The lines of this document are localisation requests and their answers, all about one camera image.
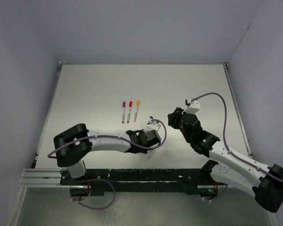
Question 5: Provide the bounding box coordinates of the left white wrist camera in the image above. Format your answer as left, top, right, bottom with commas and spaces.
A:
144, 119, 161, 133

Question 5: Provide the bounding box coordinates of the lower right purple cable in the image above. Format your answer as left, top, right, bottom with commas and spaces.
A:
201, 183, 229, 204

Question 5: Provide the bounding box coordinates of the yellow pen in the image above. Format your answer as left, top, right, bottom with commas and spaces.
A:
133, 105, 139, 122

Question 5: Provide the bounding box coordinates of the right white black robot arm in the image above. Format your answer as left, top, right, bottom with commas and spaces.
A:
167, 107, 283, 213

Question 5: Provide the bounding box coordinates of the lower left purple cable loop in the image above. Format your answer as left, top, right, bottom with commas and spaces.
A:
69, 178, 117, 210

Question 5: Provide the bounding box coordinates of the aluminium extrusion rail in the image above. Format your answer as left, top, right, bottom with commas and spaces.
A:
19, 169, 61, 188

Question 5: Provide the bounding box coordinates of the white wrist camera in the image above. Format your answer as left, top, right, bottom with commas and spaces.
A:
144, 119, 161, 133
183, 98, 200, 114

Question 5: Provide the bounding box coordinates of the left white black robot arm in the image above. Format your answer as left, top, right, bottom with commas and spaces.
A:
53, 121, 161, 185

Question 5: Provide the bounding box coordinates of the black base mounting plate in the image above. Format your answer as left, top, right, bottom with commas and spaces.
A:
60, 169, 219, 199

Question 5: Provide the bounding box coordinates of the green pen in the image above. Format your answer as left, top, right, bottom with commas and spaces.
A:
148, 150, 154, 159

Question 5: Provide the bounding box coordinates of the red pen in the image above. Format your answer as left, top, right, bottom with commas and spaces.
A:
126, 106, 132, 123

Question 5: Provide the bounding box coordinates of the purple pen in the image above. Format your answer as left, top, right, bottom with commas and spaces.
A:
122, 108, 125, 124

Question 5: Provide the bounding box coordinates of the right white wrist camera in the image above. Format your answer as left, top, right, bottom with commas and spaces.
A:
183, 98, 200, 114

